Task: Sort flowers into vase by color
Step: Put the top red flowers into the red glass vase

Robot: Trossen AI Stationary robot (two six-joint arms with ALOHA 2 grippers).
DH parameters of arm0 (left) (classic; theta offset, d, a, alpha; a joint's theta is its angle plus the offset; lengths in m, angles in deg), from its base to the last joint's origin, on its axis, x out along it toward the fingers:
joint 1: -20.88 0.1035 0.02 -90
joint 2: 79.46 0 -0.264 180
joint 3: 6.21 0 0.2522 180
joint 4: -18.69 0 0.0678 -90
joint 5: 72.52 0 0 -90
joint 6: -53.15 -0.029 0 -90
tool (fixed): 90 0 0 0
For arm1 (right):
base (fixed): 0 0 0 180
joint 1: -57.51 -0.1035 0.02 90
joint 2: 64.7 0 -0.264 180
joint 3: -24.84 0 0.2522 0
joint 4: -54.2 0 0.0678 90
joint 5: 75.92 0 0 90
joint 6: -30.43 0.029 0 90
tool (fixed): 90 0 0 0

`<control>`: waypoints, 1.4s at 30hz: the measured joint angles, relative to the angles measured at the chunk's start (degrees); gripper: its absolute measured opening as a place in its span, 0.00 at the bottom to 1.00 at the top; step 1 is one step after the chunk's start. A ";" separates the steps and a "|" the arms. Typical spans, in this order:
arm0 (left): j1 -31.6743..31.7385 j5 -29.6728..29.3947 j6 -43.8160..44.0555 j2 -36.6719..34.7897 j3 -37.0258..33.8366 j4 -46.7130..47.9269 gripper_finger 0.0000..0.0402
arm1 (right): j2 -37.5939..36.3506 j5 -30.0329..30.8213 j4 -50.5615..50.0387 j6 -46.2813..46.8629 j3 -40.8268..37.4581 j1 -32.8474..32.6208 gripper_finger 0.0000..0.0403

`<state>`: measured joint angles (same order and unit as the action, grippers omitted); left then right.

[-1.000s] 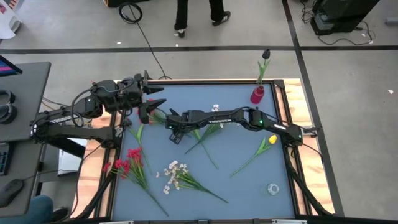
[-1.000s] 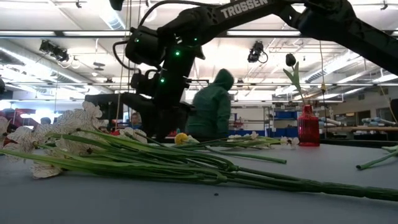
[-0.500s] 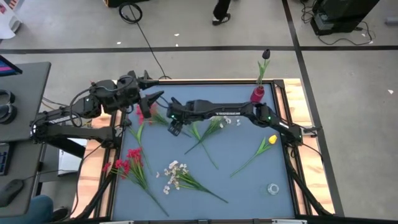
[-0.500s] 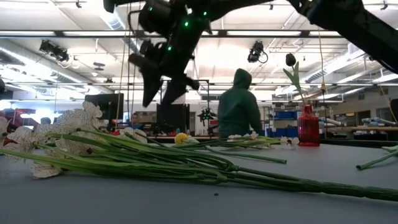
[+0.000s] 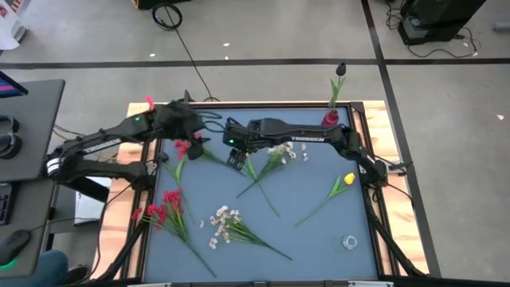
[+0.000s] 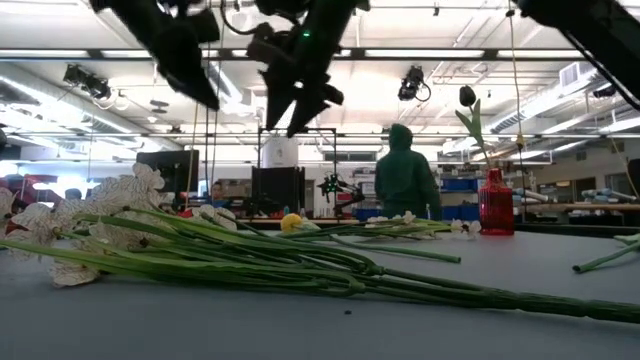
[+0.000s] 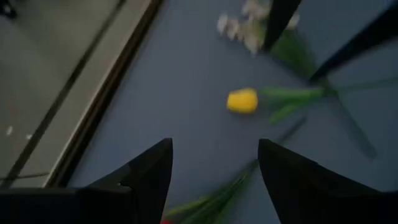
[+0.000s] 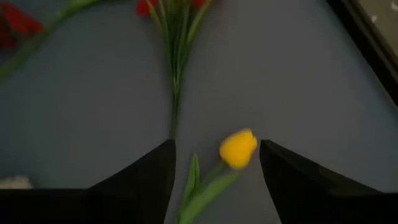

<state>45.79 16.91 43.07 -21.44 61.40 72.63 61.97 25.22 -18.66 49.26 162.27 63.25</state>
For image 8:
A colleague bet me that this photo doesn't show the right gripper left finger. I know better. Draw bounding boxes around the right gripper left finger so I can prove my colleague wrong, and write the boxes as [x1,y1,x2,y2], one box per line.
[0,139,177,224]

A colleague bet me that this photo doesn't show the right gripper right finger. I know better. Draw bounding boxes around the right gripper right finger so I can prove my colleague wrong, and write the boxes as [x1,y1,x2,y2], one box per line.
[259,139,398,224]

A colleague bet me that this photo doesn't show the yellow tulip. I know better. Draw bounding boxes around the yellow tulip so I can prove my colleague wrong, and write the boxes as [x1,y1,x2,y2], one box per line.
[175,128,259,224]

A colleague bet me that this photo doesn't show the red flower bunch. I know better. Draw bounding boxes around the red flower bunch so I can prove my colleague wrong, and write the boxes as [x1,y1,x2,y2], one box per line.
[136,0,215,139]
[0,0,102,82]

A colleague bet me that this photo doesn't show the black table frame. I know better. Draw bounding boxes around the black table frame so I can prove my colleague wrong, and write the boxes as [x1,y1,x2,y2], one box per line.
[325,0,398,108]

